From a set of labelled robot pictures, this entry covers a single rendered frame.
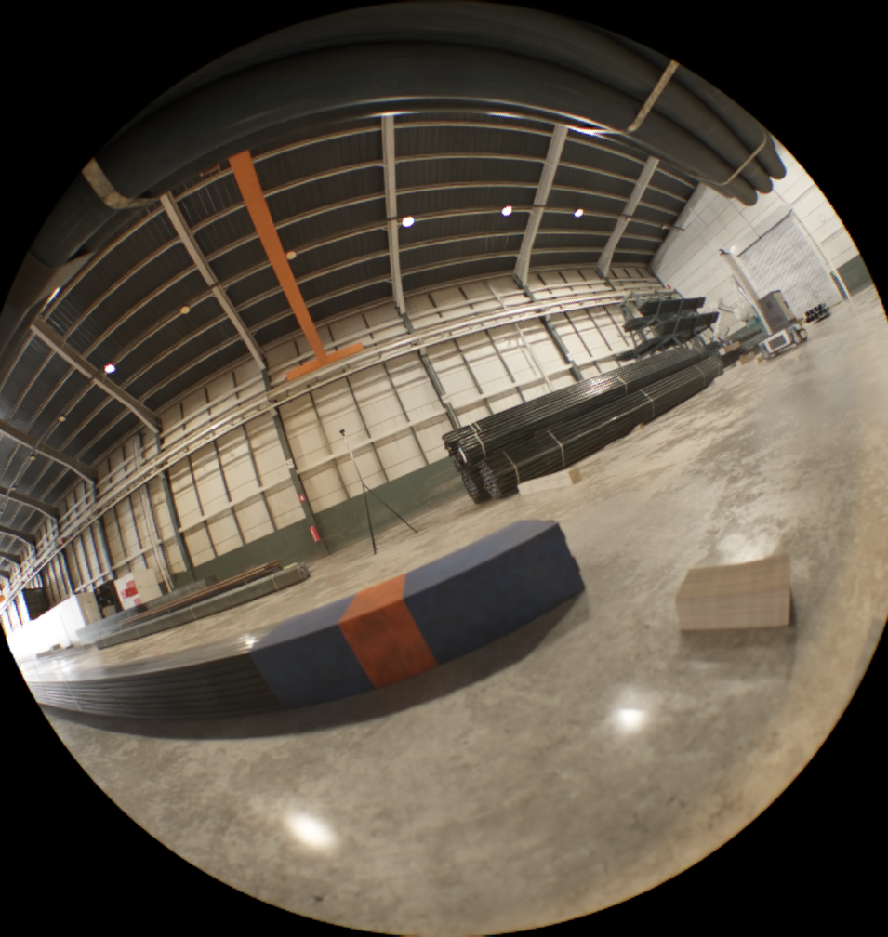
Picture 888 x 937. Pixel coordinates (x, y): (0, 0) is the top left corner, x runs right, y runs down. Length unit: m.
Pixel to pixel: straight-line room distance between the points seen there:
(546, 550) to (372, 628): 0.37
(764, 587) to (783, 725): 0.16
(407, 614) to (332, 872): 0.46
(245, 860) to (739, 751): 0.52
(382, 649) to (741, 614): 0.59
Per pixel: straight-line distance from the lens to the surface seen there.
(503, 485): 3.31
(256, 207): 6.54
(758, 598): 0.42
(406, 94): 0.79
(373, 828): 0.42
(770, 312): 5.54
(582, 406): 4.18
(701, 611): 0.45
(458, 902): 0.34
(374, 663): 0.65
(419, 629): 0.61
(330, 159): 10.26
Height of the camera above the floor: 0.31
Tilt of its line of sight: 5 degrees up
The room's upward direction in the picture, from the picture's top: 24 degrees counter-clockwise
